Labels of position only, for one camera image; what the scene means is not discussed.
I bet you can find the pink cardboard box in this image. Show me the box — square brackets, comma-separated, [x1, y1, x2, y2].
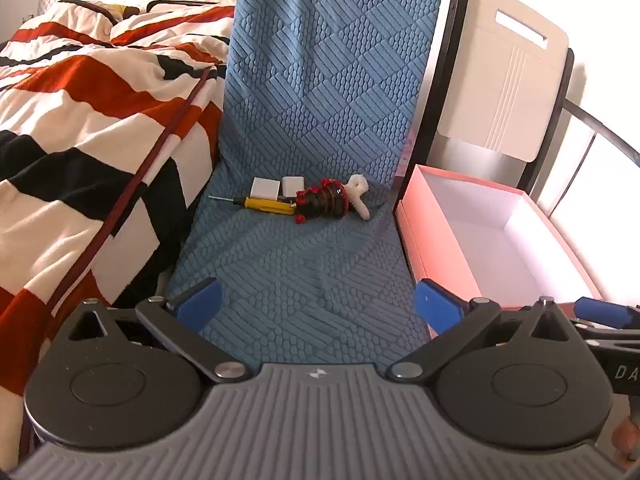
[395, 166, 601, 310]

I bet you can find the white charger cube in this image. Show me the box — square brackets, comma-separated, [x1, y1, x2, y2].
[250, 177, 281, 200]

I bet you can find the black metal chair frame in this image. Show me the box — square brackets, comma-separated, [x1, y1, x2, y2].
[397, 0, 639, 200]

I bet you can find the white folding chair back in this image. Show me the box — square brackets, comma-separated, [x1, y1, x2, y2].
[437, 0, 568, 162]

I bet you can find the blue textured seat cover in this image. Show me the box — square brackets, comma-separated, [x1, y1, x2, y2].
[168, 0, 440, 370]

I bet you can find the red white black striped blanket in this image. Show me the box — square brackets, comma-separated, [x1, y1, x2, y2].
[1, 0, 234, 469]

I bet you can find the white plush toy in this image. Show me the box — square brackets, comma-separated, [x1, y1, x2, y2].
[344, 174, 371, 221]

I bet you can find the red black toy ball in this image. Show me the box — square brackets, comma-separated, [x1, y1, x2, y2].
[294, 179, 349, 224]

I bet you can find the person's right hand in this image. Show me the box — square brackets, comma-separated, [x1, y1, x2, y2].
[612, 417, 639, 469]

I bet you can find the white plug charger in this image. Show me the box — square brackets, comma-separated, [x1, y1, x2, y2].
[281, 176, 306, 200]

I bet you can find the yellow handled screwdriver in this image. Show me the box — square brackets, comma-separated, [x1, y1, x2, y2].
[208, 195, 295, 216]

